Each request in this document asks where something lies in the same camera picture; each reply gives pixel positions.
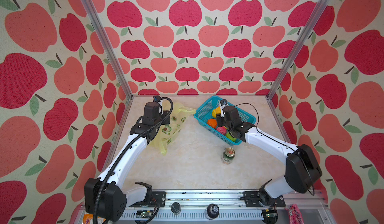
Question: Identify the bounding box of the pink toy fruit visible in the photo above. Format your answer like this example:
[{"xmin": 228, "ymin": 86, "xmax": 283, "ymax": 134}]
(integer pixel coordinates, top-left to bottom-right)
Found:
[{"xmin": 216, "ymin": 127, "xmax": 227, "ymax": 135}]

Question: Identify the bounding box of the green toy fruit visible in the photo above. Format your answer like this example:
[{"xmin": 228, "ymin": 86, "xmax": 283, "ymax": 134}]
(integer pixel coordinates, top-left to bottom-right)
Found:
[{"xmin": 226, "ymin": 132, "xmax": 238, "ymax": 143}]

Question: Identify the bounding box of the yellow toy lemon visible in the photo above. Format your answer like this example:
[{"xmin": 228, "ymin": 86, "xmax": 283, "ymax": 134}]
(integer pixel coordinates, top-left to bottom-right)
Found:
[{"xmin": 212, "ymin": 107, "xmax": 221, "ymax": 119}]

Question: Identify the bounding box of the orange toy fruit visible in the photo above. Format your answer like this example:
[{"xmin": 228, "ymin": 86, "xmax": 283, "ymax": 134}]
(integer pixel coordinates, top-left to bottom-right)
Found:
[{"xmin": 207, "ymin": 119, "xmax": 218, "ymax": 129}]

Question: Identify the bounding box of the yellow plastic avocado-print bag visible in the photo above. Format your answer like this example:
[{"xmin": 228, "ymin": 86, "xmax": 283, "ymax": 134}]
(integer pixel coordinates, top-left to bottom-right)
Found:
[{"xmin": 150, "ymin": 102, "xmax": 196, "ymax": 156}]

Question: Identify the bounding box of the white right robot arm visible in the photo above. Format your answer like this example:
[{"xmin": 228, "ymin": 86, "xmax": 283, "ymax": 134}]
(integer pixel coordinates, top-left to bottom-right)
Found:
[{"xmin": 217, "ymin": 104, "xmax": 323, "ymax": 207}]

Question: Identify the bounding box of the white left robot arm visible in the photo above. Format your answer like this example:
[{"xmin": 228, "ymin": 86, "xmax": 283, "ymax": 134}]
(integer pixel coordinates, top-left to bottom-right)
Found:
[{"xmin": 84, "ymin": 111, "xmax": 170, "ymax": 224}]

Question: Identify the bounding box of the teal plastic mesh basket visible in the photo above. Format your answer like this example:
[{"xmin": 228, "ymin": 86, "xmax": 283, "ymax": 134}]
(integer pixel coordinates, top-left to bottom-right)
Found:
[{"xmin": 194, "ymin": 96, "xmax": 257, "ymax": 146}]

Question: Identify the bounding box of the green drink can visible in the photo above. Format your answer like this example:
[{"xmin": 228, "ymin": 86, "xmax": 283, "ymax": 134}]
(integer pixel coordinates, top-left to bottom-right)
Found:
[{"xmin": 222, "ymin": 148, "xmax": 235, "ymax": 165}]

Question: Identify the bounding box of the black round knob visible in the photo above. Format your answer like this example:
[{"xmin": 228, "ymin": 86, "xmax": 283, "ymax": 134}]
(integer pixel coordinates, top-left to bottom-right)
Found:
[{"xmin": 205, "ymin": 204, "xmax": 220, "ymax": 220}]

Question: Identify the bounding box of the pink snack packet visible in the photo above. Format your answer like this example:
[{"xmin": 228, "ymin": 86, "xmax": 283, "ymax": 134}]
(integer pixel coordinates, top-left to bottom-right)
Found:
[{"xmin": 285, "ymin": 204, "xmax": 304, "ymax": 224}]

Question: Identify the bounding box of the orange snack packet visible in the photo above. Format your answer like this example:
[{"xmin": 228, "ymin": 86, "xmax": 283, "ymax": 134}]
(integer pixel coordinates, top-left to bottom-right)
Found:
[{"xmin": 82, "ymin": 214, "xmax": 106, "ymax": 224}]

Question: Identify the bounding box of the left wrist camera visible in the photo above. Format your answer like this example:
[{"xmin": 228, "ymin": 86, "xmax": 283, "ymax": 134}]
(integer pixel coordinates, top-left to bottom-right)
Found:
[{"xmin": 142, "ymin": 96, "xmax": 162, "ymax": 126}]

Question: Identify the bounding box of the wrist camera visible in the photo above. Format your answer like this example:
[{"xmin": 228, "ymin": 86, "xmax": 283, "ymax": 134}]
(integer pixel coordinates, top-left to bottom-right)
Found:
[
  {"xmin": 142, "ymin": 96, "xmax": 162, "ymax": 126},
  {"xmin": 220, "ymin": 99, "xmax": 228, "ymax": 118}
]

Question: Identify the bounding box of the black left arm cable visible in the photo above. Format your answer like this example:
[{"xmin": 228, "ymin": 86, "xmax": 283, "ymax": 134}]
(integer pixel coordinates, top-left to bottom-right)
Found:
[{"xmin": 92, "ymin": 96, "xmax": 175, "ymax": 224}]

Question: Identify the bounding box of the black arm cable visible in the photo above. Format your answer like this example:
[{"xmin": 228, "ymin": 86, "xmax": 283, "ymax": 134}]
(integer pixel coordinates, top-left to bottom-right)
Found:
[
  {"xmin": 233, "ymin": 102, "xmax": 316, "ymax": 196},
  {"xmin": 92, "ymin": 96, "xmax": 175, "ymax": 224}
]

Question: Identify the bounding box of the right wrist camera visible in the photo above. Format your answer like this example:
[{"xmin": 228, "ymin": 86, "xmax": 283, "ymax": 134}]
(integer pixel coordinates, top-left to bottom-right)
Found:
[{"xmin": 220, "ymin": 99, "xmax": 228, "ymax": 118}]

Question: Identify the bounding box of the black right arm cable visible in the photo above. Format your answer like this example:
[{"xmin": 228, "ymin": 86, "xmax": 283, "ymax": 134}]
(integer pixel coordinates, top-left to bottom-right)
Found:
[{"xmin": 233, "ymin": 102, "xmax": 316, "ymax": 196}]

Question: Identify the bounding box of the aluminium frame post left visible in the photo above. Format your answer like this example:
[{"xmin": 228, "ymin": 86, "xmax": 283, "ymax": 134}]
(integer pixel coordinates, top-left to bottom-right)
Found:
[{"xmin": 81, "ymin": 0, "xmax": 133, "ymax": 102}]

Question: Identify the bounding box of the aluminium frame post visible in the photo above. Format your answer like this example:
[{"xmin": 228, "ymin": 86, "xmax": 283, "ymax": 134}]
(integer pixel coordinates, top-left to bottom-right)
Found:
[
  {"xmin": 81, "ymin": 0, "xmax": 133, "ymax": 102},
  {"xmin": 266, "ymin": 0, "xmax": 330, "ymax": 101}
]

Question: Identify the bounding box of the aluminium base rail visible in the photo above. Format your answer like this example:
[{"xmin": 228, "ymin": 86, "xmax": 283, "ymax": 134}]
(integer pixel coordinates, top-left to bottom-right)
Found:
[{"xmin": 77, "ymin": 189, "xmax": 334, "ymax": 224}]

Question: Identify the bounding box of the aluminium frame post right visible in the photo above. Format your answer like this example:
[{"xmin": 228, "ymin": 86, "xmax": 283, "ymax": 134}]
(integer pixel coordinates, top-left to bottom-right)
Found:
[{"xmin": 266, "ymin": 0, "xmax": 330, "ymax": 101}]

